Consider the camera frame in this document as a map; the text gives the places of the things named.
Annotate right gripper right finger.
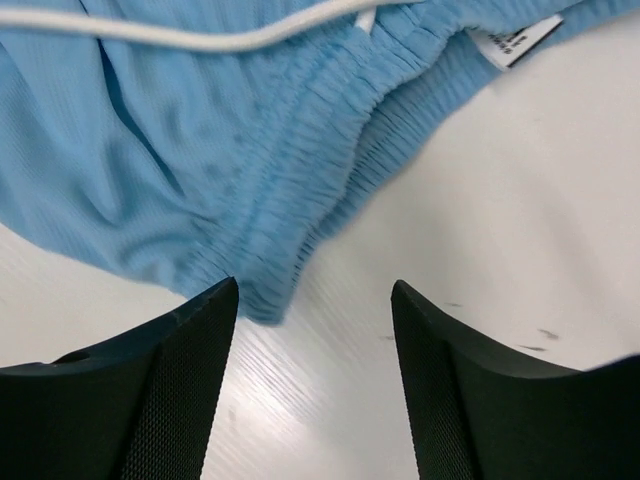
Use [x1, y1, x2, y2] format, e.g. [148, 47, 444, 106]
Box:
[391, 280, 639, 480]

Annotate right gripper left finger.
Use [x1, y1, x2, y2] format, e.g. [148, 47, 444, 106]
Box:
[1, 278, 239, 479]

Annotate light blue shorts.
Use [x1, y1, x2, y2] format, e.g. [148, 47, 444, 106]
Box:
[1, 1, 638, 323]

